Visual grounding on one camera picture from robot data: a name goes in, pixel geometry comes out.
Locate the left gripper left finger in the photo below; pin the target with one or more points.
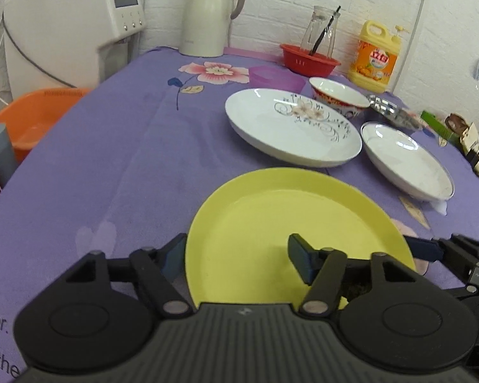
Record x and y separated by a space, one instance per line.
154 271

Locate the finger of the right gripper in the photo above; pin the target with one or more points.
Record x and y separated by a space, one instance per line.
424 249

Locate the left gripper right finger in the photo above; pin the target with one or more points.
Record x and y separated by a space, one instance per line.
322 270

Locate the yellow plastic plate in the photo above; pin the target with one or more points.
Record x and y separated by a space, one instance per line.
237 250

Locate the white plate silver rim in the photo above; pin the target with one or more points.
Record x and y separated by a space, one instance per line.
406 164

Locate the stainless steel bowl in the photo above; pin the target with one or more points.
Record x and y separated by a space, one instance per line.
390 111

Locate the large white floral plate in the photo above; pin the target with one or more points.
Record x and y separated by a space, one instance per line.
293 128

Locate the white bowl red pattern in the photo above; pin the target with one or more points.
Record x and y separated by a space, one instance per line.
343 99

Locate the purple plastic bowl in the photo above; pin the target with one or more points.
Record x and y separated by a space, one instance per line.
278 78

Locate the purple floral tablecloth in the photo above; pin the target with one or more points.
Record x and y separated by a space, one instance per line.
128 167

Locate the green box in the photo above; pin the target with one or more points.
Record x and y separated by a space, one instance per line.
441 129

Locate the yellow detergent bottle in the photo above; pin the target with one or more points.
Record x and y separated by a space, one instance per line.
376 55

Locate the grey cylinder cup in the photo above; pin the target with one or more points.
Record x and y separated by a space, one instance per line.
8 161

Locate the red plastic basket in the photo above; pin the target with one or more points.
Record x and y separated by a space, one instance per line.
299 61

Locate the black stirring stick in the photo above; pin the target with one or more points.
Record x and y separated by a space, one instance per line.
323 34

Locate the glass pitcher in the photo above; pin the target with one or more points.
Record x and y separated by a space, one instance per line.
319 32

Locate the white thermos jug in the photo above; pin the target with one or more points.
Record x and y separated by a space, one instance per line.
205 26

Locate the white water dispenser machine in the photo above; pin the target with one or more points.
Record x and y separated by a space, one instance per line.
69 43

